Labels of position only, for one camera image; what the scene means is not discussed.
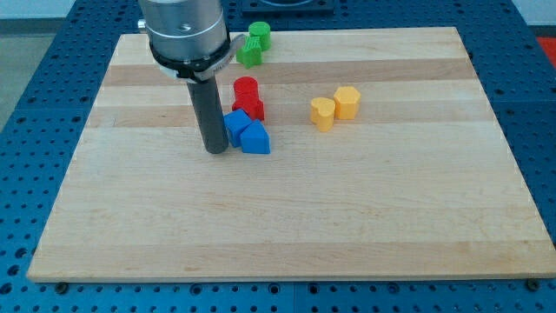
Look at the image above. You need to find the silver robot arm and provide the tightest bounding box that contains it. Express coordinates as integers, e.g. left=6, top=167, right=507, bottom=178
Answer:
left=139, top=0, right=247, bottom=83

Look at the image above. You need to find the blue triangle block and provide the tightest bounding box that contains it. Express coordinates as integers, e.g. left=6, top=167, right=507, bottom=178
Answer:
left=240, top=120, right=271, bottom=154

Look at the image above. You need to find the green cylinder block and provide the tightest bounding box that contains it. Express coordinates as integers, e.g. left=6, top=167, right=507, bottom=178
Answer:
left=248, top=21, right=272, bottom=51

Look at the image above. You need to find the blue cube block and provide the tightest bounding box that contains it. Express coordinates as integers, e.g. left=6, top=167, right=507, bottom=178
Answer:
left=224, top=109, right=252, bottom=148

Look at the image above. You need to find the red cylinder block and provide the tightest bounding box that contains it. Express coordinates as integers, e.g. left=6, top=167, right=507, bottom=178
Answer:
left=233, top=77, right=260, bottom=100

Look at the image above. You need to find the yellow heart block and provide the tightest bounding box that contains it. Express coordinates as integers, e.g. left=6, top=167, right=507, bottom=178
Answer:
left=310, top=97, right=335, bottom=132

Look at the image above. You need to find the red star block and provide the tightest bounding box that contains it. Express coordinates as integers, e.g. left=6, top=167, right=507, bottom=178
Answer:
left=232, top=96, right=265, bottom=121

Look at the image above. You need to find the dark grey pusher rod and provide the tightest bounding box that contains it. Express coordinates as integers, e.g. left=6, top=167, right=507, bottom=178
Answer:
left=187, top=77, right=228, bottom=154

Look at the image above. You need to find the yellow hexagon block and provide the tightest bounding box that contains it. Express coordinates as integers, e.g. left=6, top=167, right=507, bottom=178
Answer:
left=334, top=86, right=361, bottom=120

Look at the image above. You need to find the green star block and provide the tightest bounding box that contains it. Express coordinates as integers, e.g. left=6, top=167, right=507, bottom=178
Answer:
left=236, top=37, right=262, bottom=69

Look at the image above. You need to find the wooden board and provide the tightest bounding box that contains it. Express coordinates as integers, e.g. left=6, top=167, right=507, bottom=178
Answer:
left=27, top=27, right=555, bottom=283

